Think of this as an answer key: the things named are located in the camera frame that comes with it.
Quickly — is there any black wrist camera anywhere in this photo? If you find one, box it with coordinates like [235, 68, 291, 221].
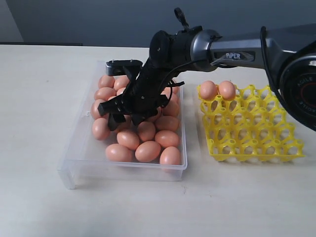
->
[105, 59, 143, 77]

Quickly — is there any black object behind table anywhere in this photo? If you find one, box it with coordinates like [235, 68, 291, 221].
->
[0, 42, 83, 46]

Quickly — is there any brown egg third row right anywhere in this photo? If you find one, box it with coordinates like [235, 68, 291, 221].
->
[162, 100, 180, 117]

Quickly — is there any brown egg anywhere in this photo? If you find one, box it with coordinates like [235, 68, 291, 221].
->
[170, 81, 180, 94]
[98, 75, 115, 88]
[155, 116, 179, 132]
[135, 141, 161, 162]
[114, 75, 129, 91]
[155, 130, 180, 148]
[90, 99, 108, 120]
[117, 129, 140, 151]
[137, 121, 156, 142]

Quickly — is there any brown egg right middle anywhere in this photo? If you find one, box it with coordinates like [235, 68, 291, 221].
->
[155, 116, 179, 132]

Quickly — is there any brown egg front right corner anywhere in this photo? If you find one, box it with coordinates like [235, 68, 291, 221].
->
[159, 146, 181, 165]

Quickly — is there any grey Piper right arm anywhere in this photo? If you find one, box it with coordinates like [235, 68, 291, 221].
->
[98, 24, 316, 130]

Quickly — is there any brown egg placed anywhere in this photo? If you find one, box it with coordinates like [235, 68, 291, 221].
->
[92, 118, 111, 141]
[199, 80, 218, 100]
[218, 80, 236, 100]

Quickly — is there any brown egg second row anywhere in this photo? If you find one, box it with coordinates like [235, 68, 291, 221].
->
[161, 87, 179, 104]
[117, 87, 125, 96]
[94, 87, 117, 101]

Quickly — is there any brown egg far left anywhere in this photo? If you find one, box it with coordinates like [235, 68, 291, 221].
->
[90, 99, 108, 120]

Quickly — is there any yellow plastic egg tray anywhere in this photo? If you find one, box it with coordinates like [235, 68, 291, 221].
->
[200, 85, 304, 162]

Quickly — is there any brown egg right lower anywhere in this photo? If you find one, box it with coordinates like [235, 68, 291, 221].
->
[155, 130, 180, 148]

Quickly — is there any brown egg front middle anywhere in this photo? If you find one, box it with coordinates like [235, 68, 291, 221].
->
[135, 141, 161, 162]

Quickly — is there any brown egg front left centre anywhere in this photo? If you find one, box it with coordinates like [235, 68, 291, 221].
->
[117, 129, 140, 151]

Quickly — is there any brown egg second row right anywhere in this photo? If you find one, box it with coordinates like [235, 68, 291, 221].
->
[161, 87, 179, 104]

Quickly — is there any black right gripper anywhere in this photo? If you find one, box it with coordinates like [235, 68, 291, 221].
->
[98, 58, 185, 131]

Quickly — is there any clear plastic bin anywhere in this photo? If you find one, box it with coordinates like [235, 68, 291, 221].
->
[58, 61, 188, 189]

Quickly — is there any brown egg second row left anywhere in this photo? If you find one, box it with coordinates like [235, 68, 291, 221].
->
[94, 87, 117, 101]

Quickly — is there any brown egg second row middle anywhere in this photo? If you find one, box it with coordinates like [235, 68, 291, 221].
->
[117, 87, 125, 96]

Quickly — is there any brown egg back left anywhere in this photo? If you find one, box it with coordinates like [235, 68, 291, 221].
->
[98, 75, 115, 88]

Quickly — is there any brown egg back right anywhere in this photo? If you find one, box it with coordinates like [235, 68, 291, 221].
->
[170, 81, 180, 94]

